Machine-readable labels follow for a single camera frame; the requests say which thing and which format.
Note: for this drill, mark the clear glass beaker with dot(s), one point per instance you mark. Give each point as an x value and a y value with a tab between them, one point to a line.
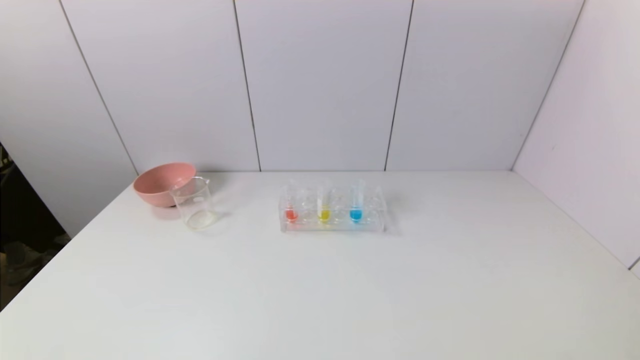
196	210

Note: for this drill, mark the test tube with yellow pigment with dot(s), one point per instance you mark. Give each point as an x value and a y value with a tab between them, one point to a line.
324	214

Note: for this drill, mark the pink plastic bowl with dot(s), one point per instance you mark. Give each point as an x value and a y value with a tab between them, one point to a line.
157	187

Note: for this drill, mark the test tube with red pigment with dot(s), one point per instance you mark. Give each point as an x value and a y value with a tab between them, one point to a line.
291	215

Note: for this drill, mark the clear acrylic test tube rack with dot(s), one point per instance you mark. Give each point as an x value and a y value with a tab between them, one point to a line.
340	226

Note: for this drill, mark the test tube with blue pigment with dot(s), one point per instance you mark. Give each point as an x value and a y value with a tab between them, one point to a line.
356	214

